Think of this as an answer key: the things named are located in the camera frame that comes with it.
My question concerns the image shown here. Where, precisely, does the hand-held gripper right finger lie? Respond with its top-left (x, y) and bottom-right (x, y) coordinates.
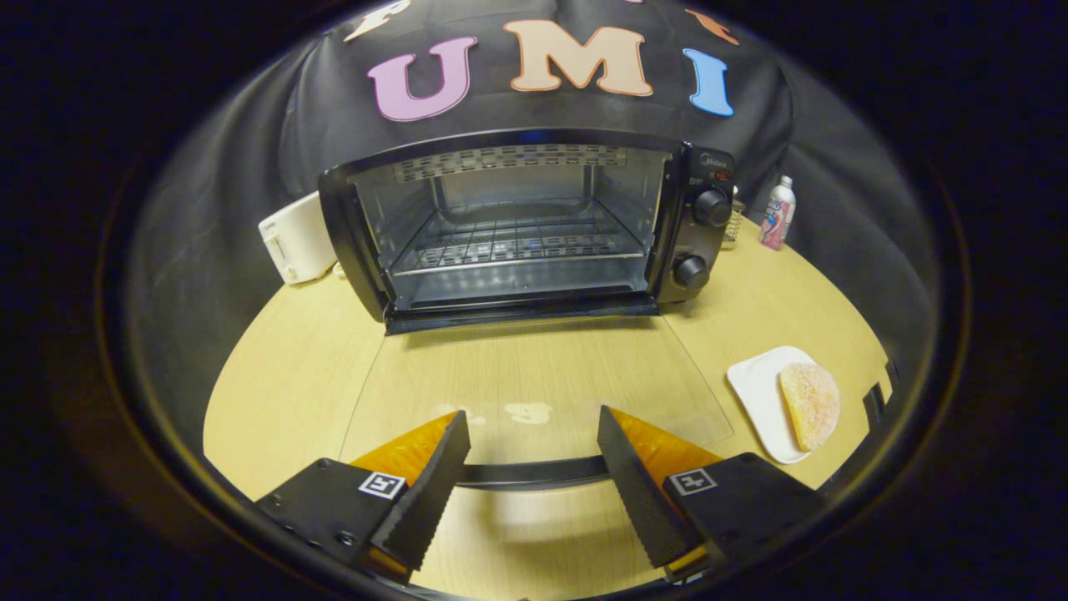
top-left (597, 406), bottom-right (827, 583)

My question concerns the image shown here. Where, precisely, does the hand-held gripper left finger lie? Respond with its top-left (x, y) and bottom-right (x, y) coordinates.
top-left (254, 409), bottom-right (472, 583)

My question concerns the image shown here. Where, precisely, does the black toaster oven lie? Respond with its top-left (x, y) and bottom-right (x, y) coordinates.
top-left (317, 127), bottom-right (737, 493)

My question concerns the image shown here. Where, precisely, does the white bread toaster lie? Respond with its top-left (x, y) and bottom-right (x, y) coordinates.
top-left (257, 190), bottom-right (339, 286)

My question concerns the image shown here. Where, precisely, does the white square plate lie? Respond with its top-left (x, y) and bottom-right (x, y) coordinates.
top-left (726, 346), bottom-right (839, 465)

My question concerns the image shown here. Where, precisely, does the pink and white bottle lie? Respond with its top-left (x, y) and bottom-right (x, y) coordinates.
top-left (758, 175), bottom-right (797, 251)

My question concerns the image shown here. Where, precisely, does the black backdrop cloth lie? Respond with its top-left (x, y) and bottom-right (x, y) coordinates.
top-left (125, 0), bottom-right (937, 443)

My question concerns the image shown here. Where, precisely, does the wire mesh basket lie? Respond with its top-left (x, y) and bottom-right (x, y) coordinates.
top-left (722, 188), bottom-right (746, 250)

